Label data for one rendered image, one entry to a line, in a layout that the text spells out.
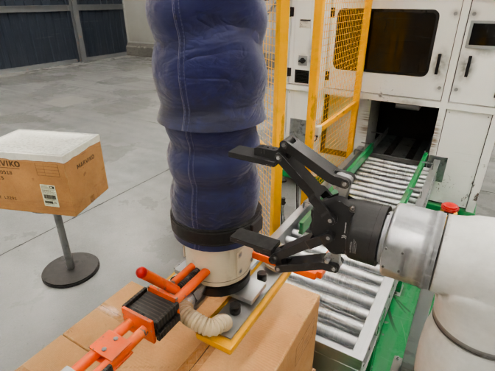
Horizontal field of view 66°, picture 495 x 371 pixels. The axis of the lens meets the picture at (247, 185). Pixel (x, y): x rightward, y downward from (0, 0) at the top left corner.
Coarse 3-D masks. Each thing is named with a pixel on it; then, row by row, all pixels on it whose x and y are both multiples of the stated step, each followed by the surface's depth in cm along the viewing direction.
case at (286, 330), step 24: (288, 288) 130; (264, 312) 120; (288, 312) 120; (312, 312) 123; (168, 336) 112; (192, 336) 112; (264, 336) 112; (288, 336) 112; (312, 336) 131; (144, 360) 104; (168, 360) 104; (192, 360) 104; (216, 360) 104; (240, 360) 104; (264, 360) 104; (288, 360) 110; (312, 360) 140
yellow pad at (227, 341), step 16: (256, 272) 109; (272, 272) 109; (288, 272) 110; (272, 288) 104; (224, 304) 99; (240, 304) 95; (256, 304) 98; (240, 320) 93; (224, 336) 89; (240, 336) 89; (224, 352) 87
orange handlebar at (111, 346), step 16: (256, 256) 98; (208, 272) 93; (304, 272) 92; (320, 272) 91; (192, 288) 88; (128, 320) 78; (112, 336) 74; (144, 336) 76; (96, 352) 71; (112, 352) 70; (128, 352) 73; (80, 368) 68; (96, 368) 68
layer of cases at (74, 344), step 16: (128, 288) 189; (112, 304) 179; (80, 320) 170; (96, 320) 170; (112, 320) 170; (64, 336) 162; (80, 336) 162; (96, 336) 162; (128, 336) 162; (48, 352) 155; (64, 352) 155; (80, 352) 155; (32, 368) 148; (48, 368) 148
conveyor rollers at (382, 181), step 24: (360, 168) 320; (384, 168) 320; (408, 168) 319; (360, 192) 280; (384, 192) 280; (288, 240) 226; (360, 264) 206; (336, 288) 188; (360, 288) 190; (336, 312) 174; (360, 312) 174; (336, 336) 163
